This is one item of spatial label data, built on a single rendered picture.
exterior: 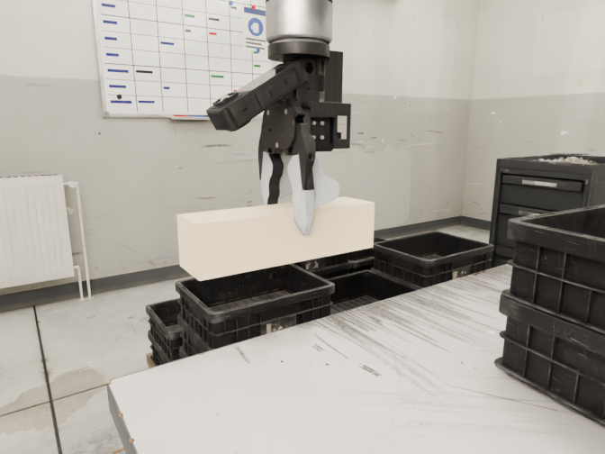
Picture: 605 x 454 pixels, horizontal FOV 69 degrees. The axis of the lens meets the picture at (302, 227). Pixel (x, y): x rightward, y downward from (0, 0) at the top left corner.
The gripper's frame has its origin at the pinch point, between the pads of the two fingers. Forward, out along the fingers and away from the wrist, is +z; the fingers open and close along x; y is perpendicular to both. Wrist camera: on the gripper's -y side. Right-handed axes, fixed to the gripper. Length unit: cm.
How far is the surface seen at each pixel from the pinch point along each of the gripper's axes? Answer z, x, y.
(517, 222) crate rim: 1.3, -12.7, 28.9
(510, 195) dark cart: 21, 78, 178
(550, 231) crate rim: 1.5, -17.4, 28.4
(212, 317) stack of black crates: 36, 54, 12
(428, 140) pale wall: 0, 253, 320
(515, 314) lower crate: 14.0, -14.0, 28.8
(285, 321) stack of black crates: 42, 54, 33
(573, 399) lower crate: 22.5, -22.4, 29.3
